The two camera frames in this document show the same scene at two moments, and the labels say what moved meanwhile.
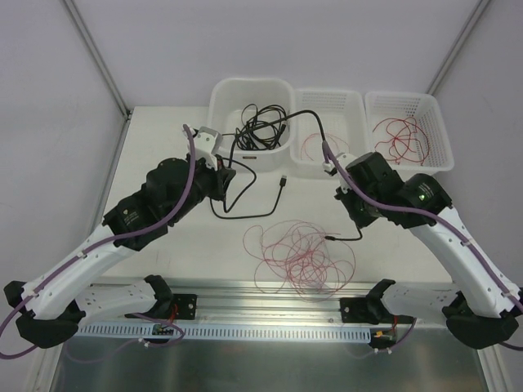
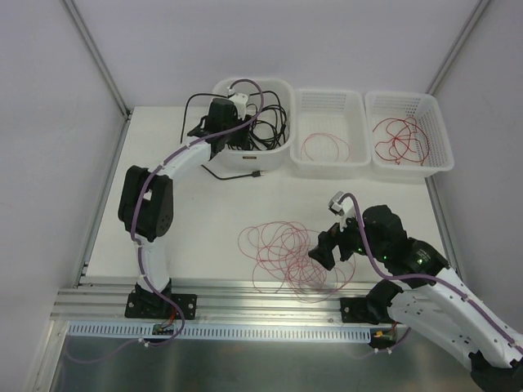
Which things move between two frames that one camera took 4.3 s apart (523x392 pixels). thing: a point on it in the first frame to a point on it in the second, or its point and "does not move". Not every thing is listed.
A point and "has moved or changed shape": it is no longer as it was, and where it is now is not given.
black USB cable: [263, 128] has moved or changed shape
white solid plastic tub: [257, 111] does not move
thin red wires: [300, 257] does not move
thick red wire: [409, 141] does not move
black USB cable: [283, 183] to [255, 174]
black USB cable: [324, 138] has moved or changed shape
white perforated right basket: [408, 131] does not move
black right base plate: [362, 310] does not move
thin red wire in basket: [315, 135] does not move
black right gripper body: [348, 204] to [338, 241]
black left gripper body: [223, 182] to [238, 128]
